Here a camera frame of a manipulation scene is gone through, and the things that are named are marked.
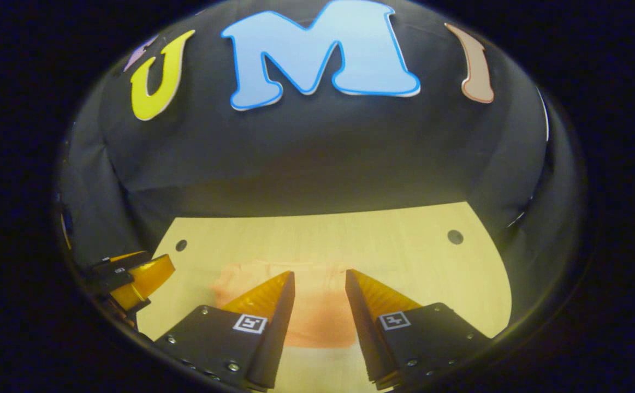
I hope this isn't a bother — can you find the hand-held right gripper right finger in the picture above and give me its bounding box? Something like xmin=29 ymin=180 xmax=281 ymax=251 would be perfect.
xmin=345 ymin=269 xmax=492 ymax=389

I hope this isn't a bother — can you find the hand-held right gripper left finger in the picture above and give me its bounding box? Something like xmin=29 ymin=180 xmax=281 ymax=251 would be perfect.
xmin=153 ymin=271 xmax=296 ymax=391

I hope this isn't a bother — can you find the orange polo shirt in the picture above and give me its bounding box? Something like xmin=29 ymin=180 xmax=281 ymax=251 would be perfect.
xmin=211 ymin=262 xmax=361 ymax=350

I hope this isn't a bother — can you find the black backdrop cloth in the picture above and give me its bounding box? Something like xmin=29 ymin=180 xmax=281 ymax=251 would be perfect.
xmin=55 ymin=0 xmax=588 ymax=350

